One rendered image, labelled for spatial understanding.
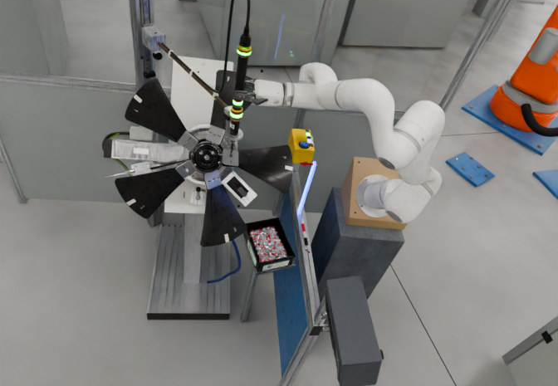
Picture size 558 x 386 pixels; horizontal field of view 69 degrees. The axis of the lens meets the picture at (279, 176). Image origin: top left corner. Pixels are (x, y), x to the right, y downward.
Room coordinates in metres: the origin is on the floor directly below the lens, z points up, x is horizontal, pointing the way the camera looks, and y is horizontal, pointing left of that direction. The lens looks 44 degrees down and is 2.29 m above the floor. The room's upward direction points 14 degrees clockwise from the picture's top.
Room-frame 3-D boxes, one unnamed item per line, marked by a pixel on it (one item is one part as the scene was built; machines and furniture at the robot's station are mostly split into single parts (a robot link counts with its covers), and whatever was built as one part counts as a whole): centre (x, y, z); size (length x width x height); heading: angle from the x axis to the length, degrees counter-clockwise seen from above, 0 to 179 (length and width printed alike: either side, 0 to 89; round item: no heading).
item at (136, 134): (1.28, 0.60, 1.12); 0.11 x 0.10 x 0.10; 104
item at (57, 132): (1.90, 0.38, 0.50); 2.59 x 0.03 x 0.91; 104
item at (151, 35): (1.61, 0.68, 1.39); 0.10 x 0.07 x 0.08; 49
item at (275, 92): (1.23, 0.10, 1.50); 0.11 x 0.10 x 0.07; 104
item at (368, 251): (1.33, -0.44, 0.46); 0.30 x 0.30 x 0.93; 11
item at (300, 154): (1.58, -0.07, 1.02); 0.16 x 0.10 x 0.11; 14
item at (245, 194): (1.25, 0.16, 0.98); 0.20 x 0.16 x 0.20; 14
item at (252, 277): (1.14, 0.01, 0.40); 0.03 x 0.03 x 0.80; 29
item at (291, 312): (1.20, -0.17, 0.45); 0.82 x 0.01 x 0.66; 14
